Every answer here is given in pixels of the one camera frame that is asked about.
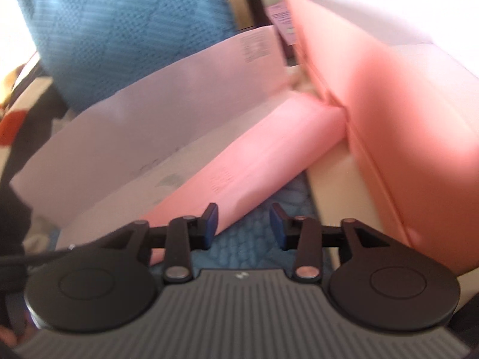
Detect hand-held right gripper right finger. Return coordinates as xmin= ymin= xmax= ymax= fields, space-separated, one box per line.
xmin=269 ymin=202 xmax=393 ymax=284

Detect pink paper bag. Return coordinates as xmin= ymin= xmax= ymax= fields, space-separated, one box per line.
xmin=142 ymin=95 xmax=347 ymax=268

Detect pink printed card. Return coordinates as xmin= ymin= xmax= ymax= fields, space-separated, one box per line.
xmin=265 ymin=2 xmax=300 ymax=47

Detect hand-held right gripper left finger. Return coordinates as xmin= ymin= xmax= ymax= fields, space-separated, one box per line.
xmin=99 ymin=203 xmax=219 ymax=284

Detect pink cardboard box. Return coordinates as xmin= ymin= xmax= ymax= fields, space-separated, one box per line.
xmin=283 ymin=0 xmax=479 ymax=275

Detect blue textured cushion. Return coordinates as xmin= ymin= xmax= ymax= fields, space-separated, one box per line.
xmin=9 ymin=0 xmax=317 ymax=270

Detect cream folding chair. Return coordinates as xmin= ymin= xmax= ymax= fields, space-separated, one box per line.
xmin=225 ymin=0 xmax=479 ymax=309

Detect striped printed blanket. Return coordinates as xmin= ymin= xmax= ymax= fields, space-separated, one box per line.
xmin=0 ymin=50 xmax=77 ymax=195

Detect white paper sheet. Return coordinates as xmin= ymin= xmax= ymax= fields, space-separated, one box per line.
xmin=9 ymin=26 xmax=311 ymax=251

